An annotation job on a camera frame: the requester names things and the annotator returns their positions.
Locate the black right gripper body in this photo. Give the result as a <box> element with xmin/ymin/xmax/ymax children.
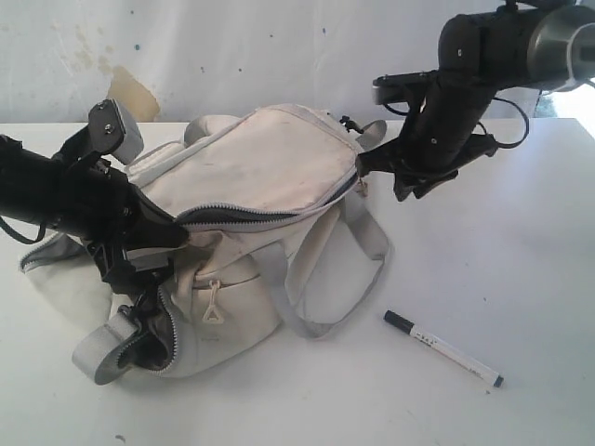
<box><xmin>392</xmin><ymin>70</ymin><xmax>497</xmax><ymax>175</ymax></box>

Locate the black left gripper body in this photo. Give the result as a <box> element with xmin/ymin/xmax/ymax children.
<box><xmin>0</xmin><ymin>134</ymin><xmax>150</xmax><ymax>289</ymax></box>

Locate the white canvas duffel bag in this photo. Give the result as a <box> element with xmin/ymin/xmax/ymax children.
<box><xmin>20</xmin><ymin>105</ymin><xmax>390</xmax><ymax>384</ymax></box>

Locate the white marker black cap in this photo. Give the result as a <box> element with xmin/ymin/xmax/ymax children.
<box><xmin>383</xmin><ymin>310</ymin><xmax>504</xmax><ymax>388</ymax></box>

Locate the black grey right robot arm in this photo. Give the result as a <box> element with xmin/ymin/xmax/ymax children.
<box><xmin>356</xmin><ymin>1</ymin><xmax>594</xmax><ymax>202</ymax></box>

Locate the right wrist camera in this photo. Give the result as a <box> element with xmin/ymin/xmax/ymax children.
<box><xmin>372</xmin><ymin>71</ymin><xmax>438</xmax><ymax>105</ymax></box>

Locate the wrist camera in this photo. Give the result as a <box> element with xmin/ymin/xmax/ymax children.
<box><xmin>372</xmin><ymin>71</ymin><xmax>438</xmax><ymax>105</ymax></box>
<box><xmin>87</xmin><ymin>98</ymin><xmax>144</xmax><ymax>165</ymax></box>

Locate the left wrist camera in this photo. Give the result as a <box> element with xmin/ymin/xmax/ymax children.
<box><xmin>87</xmin><ymin>98</ymin><xmax>144</xmax><ymax>165</ymax></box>

